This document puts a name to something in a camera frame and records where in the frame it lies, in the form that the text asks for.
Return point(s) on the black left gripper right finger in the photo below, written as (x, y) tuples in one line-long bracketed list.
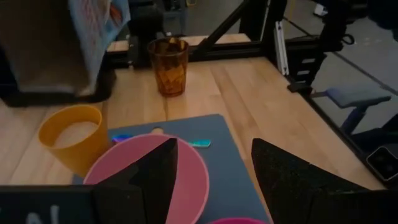
[(295, 193)]

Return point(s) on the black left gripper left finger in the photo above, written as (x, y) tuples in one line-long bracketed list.
[(152, 186)]

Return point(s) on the pink bowl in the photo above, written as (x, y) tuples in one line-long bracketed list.
[(189, 174)]

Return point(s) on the magenta plate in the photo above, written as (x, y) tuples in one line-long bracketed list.
[(239, 221)]

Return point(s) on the iridescent spoon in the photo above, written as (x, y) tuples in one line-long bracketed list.
[(200, 143)]

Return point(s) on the orange plastic cup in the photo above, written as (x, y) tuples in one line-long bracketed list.
[(77, 155)]

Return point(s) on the blue cereal box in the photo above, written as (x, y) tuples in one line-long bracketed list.
[(46, 46)]

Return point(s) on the blue placemat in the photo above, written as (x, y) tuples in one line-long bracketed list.
[(230, 174)]

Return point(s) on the black smartphone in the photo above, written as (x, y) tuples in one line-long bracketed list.
[(384, 163)]

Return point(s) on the grey blue stool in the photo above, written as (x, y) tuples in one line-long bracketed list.
[(357, 98)]

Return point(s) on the shiny gold bag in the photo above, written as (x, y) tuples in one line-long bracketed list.
[(169, 71)]

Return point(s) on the black equipment stand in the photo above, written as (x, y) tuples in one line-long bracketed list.
[(335, 28)]

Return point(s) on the silver frame bracket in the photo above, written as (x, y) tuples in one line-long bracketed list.
[(281, 46)]

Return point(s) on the black aluminium table frame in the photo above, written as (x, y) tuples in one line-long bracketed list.
[(230, 51)]

